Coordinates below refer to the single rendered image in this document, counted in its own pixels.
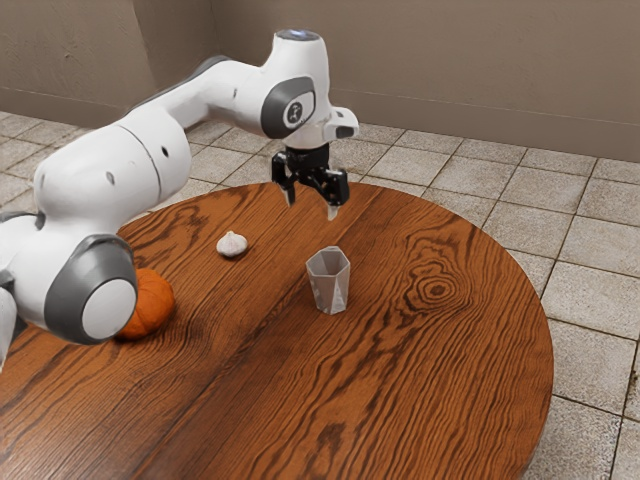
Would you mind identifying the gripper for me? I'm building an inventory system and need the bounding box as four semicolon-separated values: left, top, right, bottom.
271;142;350;222

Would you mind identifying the grey faceted mug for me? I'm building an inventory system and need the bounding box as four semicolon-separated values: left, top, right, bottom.
305;245;351;316

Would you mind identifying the white garlic bulb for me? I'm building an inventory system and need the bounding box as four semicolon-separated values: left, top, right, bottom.
215;230;249;260

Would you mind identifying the orange pumpkin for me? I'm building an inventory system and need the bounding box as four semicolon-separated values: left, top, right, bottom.
113;268;176;342

